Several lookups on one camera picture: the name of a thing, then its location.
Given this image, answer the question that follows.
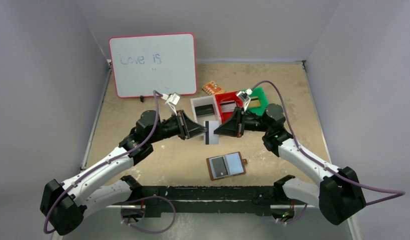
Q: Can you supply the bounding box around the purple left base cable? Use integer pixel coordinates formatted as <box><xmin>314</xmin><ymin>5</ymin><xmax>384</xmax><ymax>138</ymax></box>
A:
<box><xmin>120</xmin><ymin>195</ymin><xmax>177</xmax><ymax>235</ymax></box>

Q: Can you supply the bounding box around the silver card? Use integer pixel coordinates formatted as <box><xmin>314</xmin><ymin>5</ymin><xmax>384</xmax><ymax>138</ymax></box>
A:
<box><xmin>204</xmin><ymin>120</ymin><xmax>219</xmax><ymax>145</ymax></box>
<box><xmin>219</xmin><ymin>100</ymin><xmax>237</xmax><ymax>114</ymax></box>

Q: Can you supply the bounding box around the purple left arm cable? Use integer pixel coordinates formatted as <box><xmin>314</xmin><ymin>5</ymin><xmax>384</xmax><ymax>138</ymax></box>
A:
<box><xmin>43</xmin><ymin>90</ymin><xmax>169</xmax><ymax>235</ymax></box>

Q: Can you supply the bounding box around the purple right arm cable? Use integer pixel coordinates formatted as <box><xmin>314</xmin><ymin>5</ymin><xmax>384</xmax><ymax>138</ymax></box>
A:
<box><xmin>246</xmin><ymin>80</ymin><xmax>406</xmax><ymax>203</ymax></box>

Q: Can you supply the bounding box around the white board pink frame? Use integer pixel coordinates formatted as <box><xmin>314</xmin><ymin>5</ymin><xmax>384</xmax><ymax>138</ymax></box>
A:
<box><xmin>109</xmin><ymin>32</ymin><xmax>198</xmax><ymax>98</ymax></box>

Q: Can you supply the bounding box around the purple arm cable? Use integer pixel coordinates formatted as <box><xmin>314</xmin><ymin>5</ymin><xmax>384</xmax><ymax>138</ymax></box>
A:
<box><xmin>43</xmin><ymin>90</ymin><xmax>169</xmax><ymax>235</ymax></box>
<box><xmin>246</xmin><ymin>80</ymin><xmax>406</xmax><ymax>203</ymax></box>

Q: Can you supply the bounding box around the brown leather card holder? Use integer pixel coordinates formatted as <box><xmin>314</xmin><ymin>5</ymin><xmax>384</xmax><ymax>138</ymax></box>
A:
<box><xmin>206</xmin><ymin>151</ymin><xmax>248</xmax><ymax>181</ymax></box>

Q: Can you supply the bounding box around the orange spiral notebook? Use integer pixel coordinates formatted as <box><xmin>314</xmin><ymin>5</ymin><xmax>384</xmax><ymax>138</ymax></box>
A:
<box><xmin>202</xmin><ymin>81</ymin><xmax>226</xmax><ymax>96</ymax></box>

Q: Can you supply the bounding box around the black card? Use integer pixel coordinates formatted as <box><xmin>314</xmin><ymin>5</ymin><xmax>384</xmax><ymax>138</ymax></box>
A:
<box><xmin>210</xmin><ymin>156</ymin><xmax>228</xmax><ymax>179</ymax></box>
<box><xmin>194</xmin><ymin>104</ymin><xmax>215</xmax><ymax>117</ymax></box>

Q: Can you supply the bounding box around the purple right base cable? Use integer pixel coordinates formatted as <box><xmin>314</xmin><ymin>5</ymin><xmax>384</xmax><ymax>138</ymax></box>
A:
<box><xmin>275</xmin><ymin>202</ymin><xmax>307</xmax><ymax>226</ymax></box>

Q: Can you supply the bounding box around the green plastic bin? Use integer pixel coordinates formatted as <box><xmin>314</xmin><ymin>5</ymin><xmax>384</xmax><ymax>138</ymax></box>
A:
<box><xmin>247</xmin><ymin>87</ymin><xmax>269</xmax><ymax>116</ymax></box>

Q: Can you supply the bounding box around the white plastic bin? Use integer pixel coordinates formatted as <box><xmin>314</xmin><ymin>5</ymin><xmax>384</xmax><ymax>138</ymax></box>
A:
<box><xmin>190</xmin><ymin>95</ymin><xmax>222</xmax><ymax>124</ymax></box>

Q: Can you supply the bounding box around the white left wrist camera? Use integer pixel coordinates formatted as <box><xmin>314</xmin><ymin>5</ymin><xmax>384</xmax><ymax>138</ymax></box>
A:
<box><xmin>165</xmin><ymin>92</ymin><xmax>181</xmax><ymax>115</ymax></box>

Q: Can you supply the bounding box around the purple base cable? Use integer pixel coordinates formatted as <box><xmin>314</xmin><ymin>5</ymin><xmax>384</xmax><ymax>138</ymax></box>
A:
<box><xmin>120</xmin><ymin>195</ymin><xmax>177</xmax><ymax>235</ymax></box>
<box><xmin>275</xmin><ymin>202</ymin><xmax>307</xmax><ymax>226</ymax></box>

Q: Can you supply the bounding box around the gold card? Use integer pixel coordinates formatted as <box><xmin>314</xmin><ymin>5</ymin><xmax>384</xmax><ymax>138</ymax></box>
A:
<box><xmin>248</xmin><ymin>96</ymin><xmax>261</xmax><ymax>109</ymax></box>

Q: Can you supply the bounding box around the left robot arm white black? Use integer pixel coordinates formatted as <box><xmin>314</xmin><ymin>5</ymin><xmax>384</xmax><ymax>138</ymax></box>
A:
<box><xmin>40</xmin><ymin>110</ymin><xmax>207</xmax><ymax>235</ymax></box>

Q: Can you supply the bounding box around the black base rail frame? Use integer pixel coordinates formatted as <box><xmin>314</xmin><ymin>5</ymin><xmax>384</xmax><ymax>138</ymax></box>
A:
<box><xmin>105</xmin><ymin>175</ymin><xmax>318</xmax><ymax>220</ymax></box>

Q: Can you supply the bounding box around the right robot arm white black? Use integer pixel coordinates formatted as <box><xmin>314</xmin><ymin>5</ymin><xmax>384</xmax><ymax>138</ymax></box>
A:
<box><xmin>214</xmin><ymin>103</ymin><xmax>366</xmax><ymax>225</ymax></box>

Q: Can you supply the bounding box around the red plastic bin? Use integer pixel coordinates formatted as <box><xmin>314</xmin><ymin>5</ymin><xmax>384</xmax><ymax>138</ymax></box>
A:
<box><xmin>215</xmin><ymin>91</ymin><xmax>243</xmax><ymax>123</ymax></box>

